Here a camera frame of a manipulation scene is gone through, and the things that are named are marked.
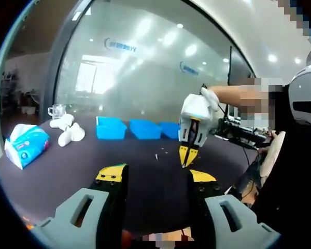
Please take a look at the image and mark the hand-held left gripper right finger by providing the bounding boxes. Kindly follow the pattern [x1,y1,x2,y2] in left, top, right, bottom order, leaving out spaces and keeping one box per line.
[188,169,281,249]

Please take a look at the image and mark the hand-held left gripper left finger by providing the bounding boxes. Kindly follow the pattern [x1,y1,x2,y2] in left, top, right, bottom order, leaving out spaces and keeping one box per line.
[31,163,130,249]

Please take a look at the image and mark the blue plastic bin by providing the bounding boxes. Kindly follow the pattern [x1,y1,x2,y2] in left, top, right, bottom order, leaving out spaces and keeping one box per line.
[95,116,128,140]
[129,119,163,140]
[159,121,181,141]

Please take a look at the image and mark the person's right hand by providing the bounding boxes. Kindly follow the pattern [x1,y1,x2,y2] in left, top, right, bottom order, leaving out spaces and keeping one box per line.
[200,86,220,113]

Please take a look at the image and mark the dark framed panel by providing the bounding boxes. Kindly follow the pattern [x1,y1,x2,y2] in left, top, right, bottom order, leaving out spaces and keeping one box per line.
[227,46,256,86]

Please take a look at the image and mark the blue tissue pack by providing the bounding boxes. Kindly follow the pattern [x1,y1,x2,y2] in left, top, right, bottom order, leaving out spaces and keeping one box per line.
[4,123,50,171]

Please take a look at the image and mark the person in black shirt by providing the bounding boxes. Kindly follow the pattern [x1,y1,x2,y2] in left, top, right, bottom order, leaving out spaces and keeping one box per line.
[250,82,311,249]

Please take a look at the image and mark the grey chest-worn device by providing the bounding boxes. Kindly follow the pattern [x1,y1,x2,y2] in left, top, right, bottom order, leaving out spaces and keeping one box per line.
[287,63,311,125]

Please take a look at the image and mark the clear glass mug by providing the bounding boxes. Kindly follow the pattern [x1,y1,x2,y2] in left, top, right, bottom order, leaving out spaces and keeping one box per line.
[47,104,67,120]

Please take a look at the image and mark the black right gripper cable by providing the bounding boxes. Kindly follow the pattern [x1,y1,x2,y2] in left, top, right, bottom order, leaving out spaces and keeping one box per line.
[201,82,230,122]

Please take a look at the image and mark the black equipment with cables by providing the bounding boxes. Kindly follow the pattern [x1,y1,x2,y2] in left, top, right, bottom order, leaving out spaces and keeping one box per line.
[215,118,267,148]

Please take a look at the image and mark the black door frame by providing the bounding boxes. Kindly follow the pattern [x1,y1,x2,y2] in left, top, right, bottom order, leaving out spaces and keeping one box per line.
[41,0,95,117]

